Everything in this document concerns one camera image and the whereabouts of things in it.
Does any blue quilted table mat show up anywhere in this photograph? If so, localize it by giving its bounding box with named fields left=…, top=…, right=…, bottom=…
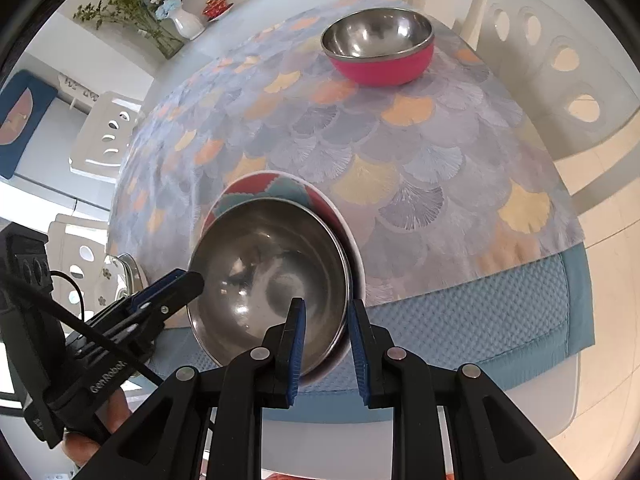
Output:
left=148, top=244, right=594, bottom=424

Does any fan pattern tablecloth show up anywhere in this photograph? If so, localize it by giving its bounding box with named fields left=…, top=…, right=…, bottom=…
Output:
left=107, top=0, right=584, bottom=305

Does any left hand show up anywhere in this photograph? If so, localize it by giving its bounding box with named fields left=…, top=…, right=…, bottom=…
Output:
left=62, top=388, right=131, bottom=468

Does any blue steel bowl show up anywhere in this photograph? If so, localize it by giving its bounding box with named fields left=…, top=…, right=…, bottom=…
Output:
left=185, top=197, right=353, bottom=378

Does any red lidded teacup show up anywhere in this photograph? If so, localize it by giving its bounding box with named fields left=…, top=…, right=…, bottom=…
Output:
left=202, top=0, right=233, bottom=23

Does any pink cartoon bowl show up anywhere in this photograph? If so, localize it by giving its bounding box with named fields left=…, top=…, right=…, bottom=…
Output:
left=199, top=170, right=368, bottom=387

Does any red steel bowl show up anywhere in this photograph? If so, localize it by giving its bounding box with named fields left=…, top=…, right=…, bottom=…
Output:
left=321, top=8, right=435, bottom=87

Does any white wall shelf rack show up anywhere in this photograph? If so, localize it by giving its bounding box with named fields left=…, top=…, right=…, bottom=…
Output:
left=58, top=73, right=99, bottom=114

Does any white chair right near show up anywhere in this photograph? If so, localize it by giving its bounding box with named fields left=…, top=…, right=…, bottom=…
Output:
left=470, top=0, right=639, bottom=159

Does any blue fridge cover cloth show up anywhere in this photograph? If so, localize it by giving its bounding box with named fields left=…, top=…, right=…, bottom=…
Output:
left=0, top=70, right=58, bottom=180

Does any glass vase with stems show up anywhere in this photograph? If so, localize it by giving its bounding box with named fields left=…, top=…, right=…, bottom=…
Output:
left=73, top=0, right=184, bottom=60

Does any white chair left far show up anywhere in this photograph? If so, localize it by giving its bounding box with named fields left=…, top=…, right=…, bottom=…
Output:
left=70, top=91, right=142, bottom=183

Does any white refrigerator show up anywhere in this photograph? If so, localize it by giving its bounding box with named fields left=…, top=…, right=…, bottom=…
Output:
left=1, top=99, right=115, bottom=221

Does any small square forest plate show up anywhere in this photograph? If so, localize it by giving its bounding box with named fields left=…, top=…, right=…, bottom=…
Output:
left=94, top=254, right=149, bottom=312

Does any white chair left near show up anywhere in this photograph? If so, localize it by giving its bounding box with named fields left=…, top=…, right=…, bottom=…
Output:
left=46, top=214, right=117, bottom=321

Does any white ceramic vase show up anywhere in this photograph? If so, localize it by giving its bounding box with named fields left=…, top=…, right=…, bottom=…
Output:
left=169, top=6, right=205, bottom=41

